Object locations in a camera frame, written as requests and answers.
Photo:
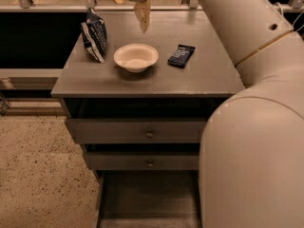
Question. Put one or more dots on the top grey drawer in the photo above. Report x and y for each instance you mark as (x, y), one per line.
(110, 131)

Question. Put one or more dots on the bottom grey drawer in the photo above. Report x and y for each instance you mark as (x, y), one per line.
(148, 199)

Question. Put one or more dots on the middle grey drawer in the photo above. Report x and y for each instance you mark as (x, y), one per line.
(141, 161)

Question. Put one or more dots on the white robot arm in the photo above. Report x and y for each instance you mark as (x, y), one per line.
(251, 158)

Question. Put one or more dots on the grey drawer cabinet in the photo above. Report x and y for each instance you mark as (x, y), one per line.
(89, 90)

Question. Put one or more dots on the blue chip bag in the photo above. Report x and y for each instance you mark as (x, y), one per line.
(94, 35)

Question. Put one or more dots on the grey drawer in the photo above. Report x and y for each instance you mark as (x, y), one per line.
(148, 199)
(110, 131)
(141, 161)

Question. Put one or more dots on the white bowl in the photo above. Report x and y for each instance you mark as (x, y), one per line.
(136, 57)

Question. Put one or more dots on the dark blue snack bar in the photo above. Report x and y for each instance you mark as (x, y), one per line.
(181, 56)

